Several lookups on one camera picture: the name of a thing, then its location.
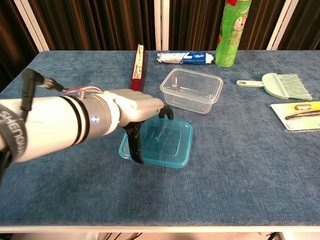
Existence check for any mint green hand brush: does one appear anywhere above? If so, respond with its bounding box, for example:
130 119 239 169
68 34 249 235
236 72 314 102

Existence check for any dark brown pleated curtain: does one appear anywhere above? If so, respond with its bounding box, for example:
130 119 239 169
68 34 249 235
278 0 320 51
168 0 286 51
0 0 40 92
29 0 157 52

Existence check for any folded red bamboo fan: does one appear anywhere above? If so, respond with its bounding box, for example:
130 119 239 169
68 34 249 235
129 44 147 92

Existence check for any teal container lid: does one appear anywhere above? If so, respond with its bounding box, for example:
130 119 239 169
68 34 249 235
118 117 195 169

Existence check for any white blue toothpaste tube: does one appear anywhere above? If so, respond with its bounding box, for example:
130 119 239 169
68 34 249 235
156 51 215 65

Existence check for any white partition post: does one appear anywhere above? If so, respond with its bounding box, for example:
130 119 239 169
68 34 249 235
13 0 50 53
154 0 171 51
266 0 293 51

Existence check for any green chips can red lid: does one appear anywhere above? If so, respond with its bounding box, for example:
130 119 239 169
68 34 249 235
214 0 252 68

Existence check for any clear plastic food container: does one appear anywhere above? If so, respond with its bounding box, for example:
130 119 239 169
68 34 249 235
159 67 224 115

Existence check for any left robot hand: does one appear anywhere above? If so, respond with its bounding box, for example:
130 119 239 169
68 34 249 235
112 89 175 165

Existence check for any razor blister pack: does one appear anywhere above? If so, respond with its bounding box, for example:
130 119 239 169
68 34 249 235
269 101 320 133

